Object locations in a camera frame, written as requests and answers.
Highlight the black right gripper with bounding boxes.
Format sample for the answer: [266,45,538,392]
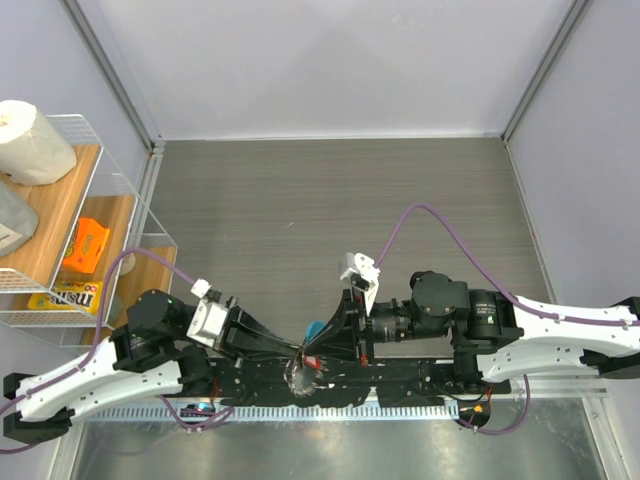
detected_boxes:
[305,283,450,364]

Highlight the blue key tag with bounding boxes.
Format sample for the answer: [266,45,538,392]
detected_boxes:
[304,321,326,344]

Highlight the key with red tag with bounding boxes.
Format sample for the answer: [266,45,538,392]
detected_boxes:
[301,354,327,375]

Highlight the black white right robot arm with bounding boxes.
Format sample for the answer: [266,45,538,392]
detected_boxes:
[291,264,639,394]

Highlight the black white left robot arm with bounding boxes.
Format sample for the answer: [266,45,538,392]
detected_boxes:
[1,290,299,447]

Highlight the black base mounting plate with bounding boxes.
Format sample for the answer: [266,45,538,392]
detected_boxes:
[211,357,511,408]

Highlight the yellow m&m's bag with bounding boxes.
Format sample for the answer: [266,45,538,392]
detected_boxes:
[27,281,104,315]

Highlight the orange candy box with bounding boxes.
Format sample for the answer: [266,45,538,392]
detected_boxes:
[61,217,111,274]

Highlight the white paper towel roll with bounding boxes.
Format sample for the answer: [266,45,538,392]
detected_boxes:
[1,100,77,186]

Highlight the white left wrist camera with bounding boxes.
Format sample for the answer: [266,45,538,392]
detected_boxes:
[186,278,229,349]

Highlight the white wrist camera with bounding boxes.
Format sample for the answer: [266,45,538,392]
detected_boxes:
[186,278,229,349]
[339,252,380,315]

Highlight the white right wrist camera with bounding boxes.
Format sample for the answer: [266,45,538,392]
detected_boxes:
[339,252,380,315]

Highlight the slotted white cable duct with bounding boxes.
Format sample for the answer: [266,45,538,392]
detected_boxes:
[90,400,459,423]

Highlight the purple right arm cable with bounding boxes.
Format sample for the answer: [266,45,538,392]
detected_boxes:
[374,202,640,331]

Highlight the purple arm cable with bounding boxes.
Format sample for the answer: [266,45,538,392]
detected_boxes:
[374,202,640,331]
[0,248,211,456]

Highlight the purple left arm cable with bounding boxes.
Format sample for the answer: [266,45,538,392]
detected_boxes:
[0,248,211,456]

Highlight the white wire wooden shelf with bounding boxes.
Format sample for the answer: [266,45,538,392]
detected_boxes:
[1,114,178,351]

